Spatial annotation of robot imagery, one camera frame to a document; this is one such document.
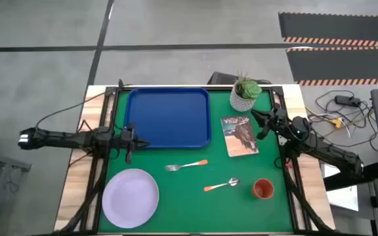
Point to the black hazard-striped floor mat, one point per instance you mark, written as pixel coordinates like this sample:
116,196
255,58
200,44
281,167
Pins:
333,26
340,65

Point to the black power adapter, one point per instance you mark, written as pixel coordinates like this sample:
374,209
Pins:
347,100

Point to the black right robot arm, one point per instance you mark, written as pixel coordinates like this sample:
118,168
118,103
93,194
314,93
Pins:
327,152

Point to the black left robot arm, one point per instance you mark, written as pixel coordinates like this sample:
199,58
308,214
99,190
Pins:
61,138

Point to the lilac plastic plate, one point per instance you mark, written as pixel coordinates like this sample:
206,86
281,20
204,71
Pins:
130,198

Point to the paperback book with horse cover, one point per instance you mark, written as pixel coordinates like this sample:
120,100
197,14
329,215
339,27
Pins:
241,141

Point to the green table mat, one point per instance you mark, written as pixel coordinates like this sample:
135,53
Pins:
192,206

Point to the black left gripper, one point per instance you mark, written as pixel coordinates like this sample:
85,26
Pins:
128,137

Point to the succulent in white pot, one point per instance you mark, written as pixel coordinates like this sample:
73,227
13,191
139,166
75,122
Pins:
243,101

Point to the white paper sheet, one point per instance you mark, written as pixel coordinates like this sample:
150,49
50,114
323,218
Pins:
343,198

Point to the blue plastic tray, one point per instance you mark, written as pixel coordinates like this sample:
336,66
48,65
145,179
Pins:
169,118

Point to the black box behind table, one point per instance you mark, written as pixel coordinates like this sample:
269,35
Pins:
222,78

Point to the orange plastic cup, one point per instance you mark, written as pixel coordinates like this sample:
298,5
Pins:
262,194

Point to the yellow plug connector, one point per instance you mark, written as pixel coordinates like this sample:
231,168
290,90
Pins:
336,123

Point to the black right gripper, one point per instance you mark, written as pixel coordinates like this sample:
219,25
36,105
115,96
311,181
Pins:
274,121

